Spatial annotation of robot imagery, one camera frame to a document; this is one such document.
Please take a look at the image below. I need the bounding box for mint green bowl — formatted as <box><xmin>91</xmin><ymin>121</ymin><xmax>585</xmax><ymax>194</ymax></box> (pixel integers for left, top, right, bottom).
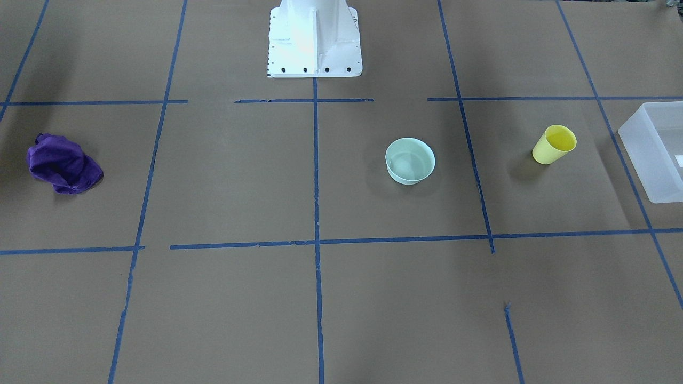
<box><xmin>385</xmin><ymin>138</ymin><xmax>436</xmax><ymax>185</ymax></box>

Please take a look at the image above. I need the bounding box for yellow plastic cup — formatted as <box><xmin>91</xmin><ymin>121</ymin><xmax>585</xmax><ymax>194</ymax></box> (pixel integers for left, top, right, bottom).
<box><xmin>531</xmin><ymin>125</ymin><xmax>577</xmax><ymax>165</ymax></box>

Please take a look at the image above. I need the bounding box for purple cloth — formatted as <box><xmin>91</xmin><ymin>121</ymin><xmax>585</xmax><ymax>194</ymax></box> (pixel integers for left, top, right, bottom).
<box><xmin>26</xmin><ymin>133</ymin><xmax>104</xmax><ymax>195</ymax></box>

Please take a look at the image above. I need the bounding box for clear plastic storage box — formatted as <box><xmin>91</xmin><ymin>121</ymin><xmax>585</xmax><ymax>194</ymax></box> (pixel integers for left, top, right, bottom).
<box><xmin>618</xmin><ymin>101</ymin><xmax>682</xmax><ymax>204</ymax></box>

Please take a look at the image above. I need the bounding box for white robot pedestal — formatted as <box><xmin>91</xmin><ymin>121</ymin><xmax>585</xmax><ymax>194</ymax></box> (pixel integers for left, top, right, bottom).
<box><xmin>267</xmin><ymin>1</ymin><xmax>363</xmax><ymax>78</ymax></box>

